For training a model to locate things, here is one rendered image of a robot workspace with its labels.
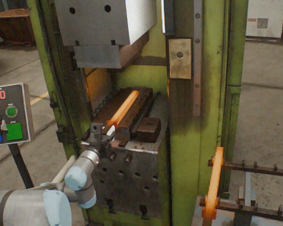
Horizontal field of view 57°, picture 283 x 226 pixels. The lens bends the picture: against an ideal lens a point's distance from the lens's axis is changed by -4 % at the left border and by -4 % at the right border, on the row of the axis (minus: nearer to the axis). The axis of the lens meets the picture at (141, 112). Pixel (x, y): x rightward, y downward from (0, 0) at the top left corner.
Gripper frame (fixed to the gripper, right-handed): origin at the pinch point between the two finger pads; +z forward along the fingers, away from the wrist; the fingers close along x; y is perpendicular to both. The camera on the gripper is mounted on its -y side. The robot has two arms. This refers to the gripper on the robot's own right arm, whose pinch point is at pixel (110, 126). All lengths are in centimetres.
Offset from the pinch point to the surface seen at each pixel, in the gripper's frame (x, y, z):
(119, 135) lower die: 2.5, 6.7, 2.6
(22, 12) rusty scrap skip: -541, 15, 586
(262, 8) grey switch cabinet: 114, 24, 525
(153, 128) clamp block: 18.6, 2.5, 5.3
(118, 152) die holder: 3.6, 11.5, -3.3
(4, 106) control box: -49, -11, -9
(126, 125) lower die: 6.4, 1.3, 4.0
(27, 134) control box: -38.0, 1.7, -11.4
